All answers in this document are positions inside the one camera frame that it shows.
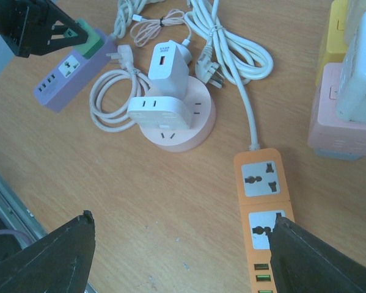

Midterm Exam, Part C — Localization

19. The yellow cube socket adapter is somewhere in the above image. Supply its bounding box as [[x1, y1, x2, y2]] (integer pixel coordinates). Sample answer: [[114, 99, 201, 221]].
[[315, 0, 348, 85]]

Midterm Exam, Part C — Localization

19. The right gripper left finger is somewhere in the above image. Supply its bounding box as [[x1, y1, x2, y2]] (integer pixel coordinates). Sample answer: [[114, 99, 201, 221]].
[[0, 210, 95, 292]]

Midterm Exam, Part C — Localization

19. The pink cube adapter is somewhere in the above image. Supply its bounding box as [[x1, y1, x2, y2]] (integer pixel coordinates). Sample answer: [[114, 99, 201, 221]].
[[308, 63, 366, 157]]

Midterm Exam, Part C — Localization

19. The orange power strip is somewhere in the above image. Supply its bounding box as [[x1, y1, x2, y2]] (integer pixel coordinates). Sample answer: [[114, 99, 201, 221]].
[[233, 148, 295, 292]]

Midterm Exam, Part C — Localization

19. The pink round power strip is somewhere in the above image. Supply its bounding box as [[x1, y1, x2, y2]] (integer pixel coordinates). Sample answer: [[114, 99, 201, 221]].
[[89, 44, 217, 153]]

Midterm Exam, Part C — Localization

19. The white orange-strip cord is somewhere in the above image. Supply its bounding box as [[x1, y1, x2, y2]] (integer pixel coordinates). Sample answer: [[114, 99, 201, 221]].
[[184, 0, 275, 152]]

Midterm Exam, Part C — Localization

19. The white cube socket adapter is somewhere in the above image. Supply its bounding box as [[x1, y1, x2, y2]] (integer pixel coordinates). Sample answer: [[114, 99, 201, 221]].
[[336, 11, 366, 124]]

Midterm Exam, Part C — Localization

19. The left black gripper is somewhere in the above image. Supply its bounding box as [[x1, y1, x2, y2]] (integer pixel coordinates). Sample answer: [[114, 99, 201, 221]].
[[0, 1, 89, 58]]

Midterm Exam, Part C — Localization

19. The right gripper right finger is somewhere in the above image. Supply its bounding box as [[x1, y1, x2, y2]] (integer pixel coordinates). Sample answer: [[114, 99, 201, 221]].
[[267, 216, 366, 292]]

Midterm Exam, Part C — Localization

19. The green cube adapter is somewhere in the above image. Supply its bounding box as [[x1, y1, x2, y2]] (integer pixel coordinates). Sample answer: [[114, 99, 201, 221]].
[[70, 18, 104, 59]]

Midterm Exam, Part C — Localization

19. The white plug adapter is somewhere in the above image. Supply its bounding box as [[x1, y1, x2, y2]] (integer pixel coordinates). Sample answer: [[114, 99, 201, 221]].
[[127, 96, 192, 130]]

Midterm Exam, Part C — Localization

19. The white braided cable bundle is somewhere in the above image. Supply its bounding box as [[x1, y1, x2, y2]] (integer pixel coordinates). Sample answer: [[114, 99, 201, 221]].
[[109, 0, 150, 40]]

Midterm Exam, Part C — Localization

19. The purple power strip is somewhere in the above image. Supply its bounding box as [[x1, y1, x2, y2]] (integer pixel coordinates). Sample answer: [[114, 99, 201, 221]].
[[33, 29, 117, 112]]

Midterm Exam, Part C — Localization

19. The small white charger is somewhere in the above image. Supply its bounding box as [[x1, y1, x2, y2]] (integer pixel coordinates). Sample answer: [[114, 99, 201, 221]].
[[130, 8, 193, 99]]

